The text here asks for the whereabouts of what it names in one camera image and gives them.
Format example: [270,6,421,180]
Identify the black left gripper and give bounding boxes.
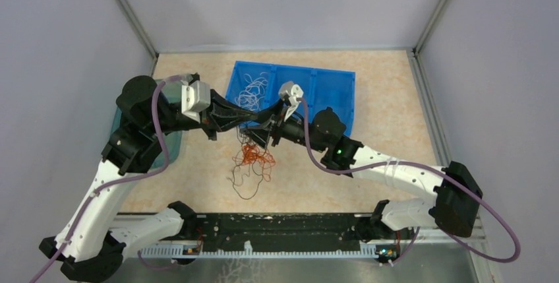
[148,88,258,141]

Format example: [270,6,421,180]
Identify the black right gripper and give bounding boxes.
[240,98,327,153]

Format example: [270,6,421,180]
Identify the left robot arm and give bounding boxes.
[40,74,257,282]

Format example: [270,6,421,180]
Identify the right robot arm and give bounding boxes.
[242,101,483,238]

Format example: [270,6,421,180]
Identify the blue plastic compartment bin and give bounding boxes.
[225,61,356,136]

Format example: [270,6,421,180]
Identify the teal plastic basin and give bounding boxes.
[102,76,183,173]

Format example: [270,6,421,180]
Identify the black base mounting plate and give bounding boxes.
[167,213,397,252]

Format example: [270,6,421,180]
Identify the white cables in bin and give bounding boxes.
[235,71,271,113]

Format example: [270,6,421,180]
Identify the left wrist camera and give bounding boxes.
[181,80,211,123]

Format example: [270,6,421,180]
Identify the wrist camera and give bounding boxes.
[181,80,211,123]
[278,81,304,121]

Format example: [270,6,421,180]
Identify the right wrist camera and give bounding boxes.
[278,81,304,121]

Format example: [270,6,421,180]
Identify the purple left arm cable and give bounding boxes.
[28,75,193,283]

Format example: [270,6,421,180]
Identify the white slotted cable duct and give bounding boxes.
[140,241,380,260]

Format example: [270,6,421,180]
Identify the aluminium frame rail right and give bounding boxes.
[407,0,452,166]

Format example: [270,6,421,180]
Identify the aluminium frame rail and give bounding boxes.
[407,0,452,166]
[115,0,159,61]

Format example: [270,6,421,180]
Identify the aluminium frame rail left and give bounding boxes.
[115,0,159,61]

